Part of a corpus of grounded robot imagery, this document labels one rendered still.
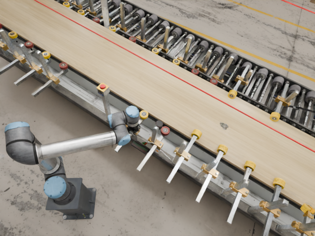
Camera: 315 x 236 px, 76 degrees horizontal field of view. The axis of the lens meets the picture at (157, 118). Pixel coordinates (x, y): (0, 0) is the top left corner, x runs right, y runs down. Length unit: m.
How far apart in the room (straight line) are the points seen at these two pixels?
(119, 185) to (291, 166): 1.77
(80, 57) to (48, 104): 1.10
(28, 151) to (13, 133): 0.13
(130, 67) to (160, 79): 0.35
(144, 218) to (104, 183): 0.61
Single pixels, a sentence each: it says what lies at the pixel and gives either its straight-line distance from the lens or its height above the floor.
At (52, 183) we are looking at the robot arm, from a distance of 1.75.
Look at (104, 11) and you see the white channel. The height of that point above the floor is 1.07.
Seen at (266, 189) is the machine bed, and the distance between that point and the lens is 2.04.
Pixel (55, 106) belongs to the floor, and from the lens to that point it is 3.18.
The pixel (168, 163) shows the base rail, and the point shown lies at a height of 0.70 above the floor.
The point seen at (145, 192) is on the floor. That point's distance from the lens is 2.52.
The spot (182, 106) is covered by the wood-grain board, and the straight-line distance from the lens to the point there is 1.95.
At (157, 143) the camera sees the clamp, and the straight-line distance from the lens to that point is 1.76.
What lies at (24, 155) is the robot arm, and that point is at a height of 1.44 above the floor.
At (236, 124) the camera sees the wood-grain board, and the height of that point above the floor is 0.90.
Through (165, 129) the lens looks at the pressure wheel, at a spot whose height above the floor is 0.91.
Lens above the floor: 2.48
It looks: 59 degrees down
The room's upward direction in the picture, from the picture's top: 11 degrees clockwise
